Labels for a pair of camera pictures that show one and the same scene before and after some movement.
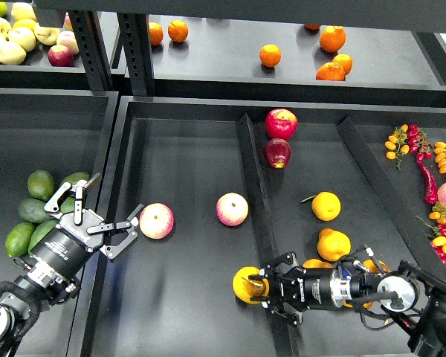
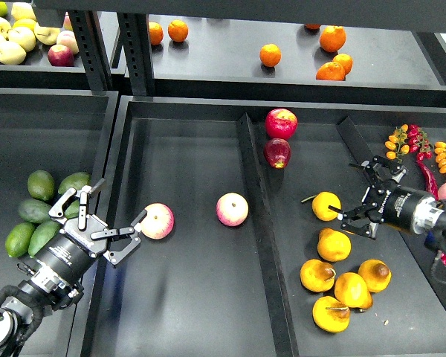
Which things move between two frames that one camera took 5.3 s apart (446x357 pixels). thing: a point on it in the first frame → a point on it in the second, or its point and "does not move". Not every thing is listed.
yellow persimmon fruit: [244, 288] → [331, 314]
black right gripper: [300, 288] → [402, 207]
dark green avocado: [32, 210] does not move
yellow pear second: [332, 245] does not move
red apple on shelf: [61, 56] does not move
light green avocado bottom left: [18, 239] does not move
